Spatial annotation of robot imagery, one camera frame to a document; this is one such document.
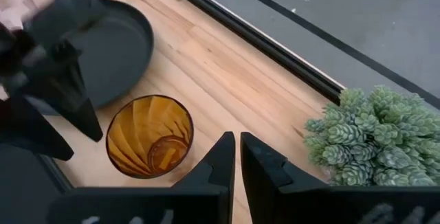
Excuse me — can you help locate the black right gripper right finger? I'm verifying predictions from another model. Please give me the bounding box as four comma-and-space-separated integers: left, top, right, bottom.
239, 131, 440, 224

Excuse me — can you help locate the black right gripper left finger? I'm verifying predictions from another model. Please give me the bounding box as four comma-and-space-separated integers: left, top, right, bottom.
46, 131, 237, 224

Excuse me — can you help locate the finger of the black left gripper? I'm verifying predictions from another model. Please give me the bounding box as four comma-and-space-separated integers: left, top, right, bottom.
0, 94, 76, 162
50, 61, 105, 143

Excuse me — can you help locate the black round plate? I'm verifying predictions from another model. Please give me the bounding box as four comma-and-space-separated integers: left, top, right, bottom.
25, 0, 155, 117

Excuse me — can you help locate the amber ribbed glass cup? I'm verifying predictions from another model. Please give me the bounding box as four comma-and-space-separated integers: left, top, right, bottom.
105, 94, 195, 179

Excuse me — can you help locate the green artificial succulent plant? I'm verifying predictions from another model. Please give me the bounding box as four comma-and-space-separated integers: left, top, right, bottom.
304, 85, 440, 187

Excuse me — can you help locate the black aluminium table frame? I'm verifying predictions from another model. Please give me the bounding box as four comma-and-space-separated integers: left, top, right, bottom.
153, 0, 347, 107

